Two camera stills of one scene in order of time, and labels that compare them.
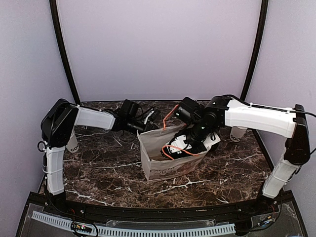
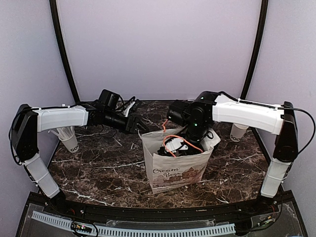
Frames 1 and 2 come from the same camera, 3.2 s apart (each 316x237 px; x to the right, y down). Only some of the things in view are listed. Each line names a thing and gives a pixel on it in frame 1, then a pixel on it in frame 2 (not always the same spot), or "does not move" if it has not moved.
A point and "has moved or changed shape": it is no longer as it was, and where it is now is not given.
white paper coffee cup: (237, 132) does not move
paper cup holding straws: (72, 145) does not move
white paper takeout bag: (152, 141) has moved or changed shape
